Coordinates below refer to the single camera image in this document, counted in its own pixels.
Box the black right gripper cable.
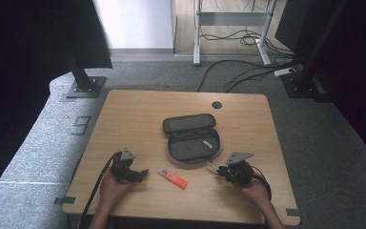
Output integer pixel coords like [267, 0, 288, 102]
[251, 165, 273, 202]

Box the tangle of black floor cables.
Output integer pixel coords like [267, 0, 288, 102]
[200, 28, 295, 59]

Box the pink orange highlighter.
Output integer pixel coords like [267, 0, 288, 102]
[157, 167, 189, 191]

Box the person's left hand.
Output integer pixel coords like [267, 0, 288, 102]
[99, 168, 134, 212]

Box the white power strip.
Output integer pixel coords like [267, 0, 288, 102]
[273, 67, 296, 78]

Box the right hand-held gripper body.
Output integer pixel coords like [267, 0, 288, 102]
[224, 151, 255, 186]

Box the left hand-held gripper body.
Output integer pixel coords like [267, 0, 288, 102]
[109, 147, 141, 184]

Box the white panel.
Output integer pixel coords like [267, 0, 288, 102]
[92, 0, 176, 51]

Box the long black floor cable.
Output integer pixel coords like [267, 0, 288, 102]
[195, 59, 298, 94]

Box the black metal stand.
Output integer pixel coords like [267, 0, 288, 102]
[61, 37, 108, 99]
[280, 0, 351, 103]

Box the person's right hand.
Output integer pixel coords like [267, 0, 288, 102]
[238, 177, 273, 212]

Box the dark grey pencil case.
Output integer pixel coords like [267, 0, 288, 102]
[162, 113, 224, 166]

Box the white desk frame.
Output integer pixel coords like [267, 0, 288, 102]
[193, 0, 279, 67]

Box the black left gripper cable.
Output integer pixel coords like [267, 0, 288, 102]
[77, 151, 122, 229]

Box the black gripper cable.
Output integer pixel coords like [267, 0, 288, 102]
[77, 151, 122, 229]
[251, 165, 273, 202]

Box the grey tape strip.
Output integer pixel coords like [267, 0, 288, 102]
[53, 196, 77, 205]
[285, 207, 301, 218]

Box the dark curtain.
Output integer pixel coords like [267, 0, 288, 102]
[0, 0, 113, 199]
[274, 0, 366, 170]

